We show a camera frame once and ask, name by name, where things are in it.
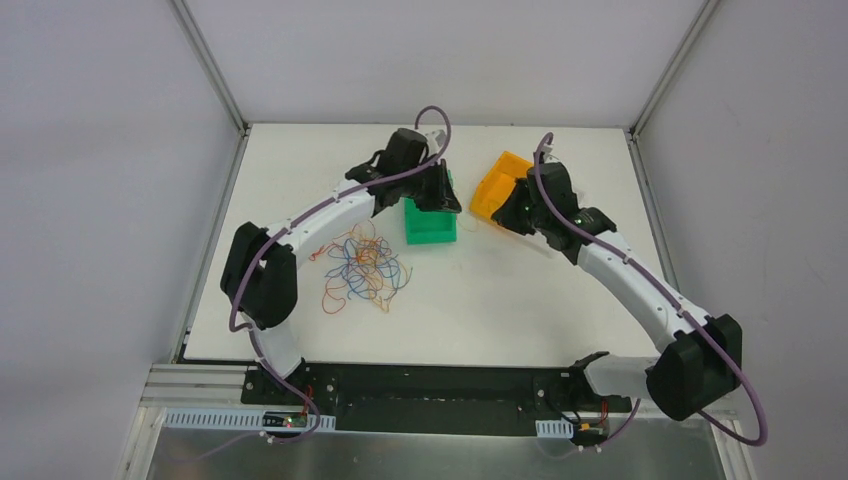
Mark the white slotted cable duct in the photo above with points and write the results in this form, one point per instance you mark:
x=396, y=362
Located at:
x=276, y=421

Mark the aluminium frame right rail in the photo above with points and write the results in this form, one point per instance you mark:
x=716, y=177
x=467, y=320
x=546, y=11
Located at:
x=733, y=457

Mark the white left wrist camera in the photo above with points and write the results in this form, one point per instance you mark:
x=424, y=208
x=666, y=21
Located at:
x=436, y=140

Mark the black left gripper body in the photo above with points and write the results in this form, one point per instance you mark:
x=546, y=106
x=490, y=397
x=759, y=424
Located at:
x=436, y=192

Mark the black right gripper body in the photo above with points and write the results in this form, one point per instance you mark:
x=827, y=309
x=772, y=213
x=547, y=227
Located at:
x=515, y=208

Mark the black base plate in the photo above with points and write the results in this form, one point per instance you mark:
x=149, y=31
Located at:
x=489, y=401

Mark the aluminium frame rail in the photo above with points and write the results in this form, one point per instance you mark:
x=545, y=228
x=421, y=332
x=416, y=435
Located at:
x=139, y=448
x=733, y=457

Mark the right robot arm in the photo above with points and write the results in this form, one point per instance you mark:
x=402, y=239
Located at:
x=697, y=353

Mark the green plastic bin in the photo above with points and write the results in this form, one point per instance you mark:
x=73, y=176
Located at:
x=424, y=228

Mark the orange plastic bin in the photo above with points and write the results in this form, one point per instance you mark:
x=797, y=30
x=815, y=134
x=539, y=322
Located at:
x=497, y=185

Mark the aluminium frame left rail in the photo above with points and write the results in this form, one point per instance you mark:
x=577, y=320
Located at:
x=139, y=448

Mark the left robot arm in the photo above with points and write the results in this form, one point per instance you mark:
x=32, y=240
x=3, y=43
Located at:
x=260, y=276

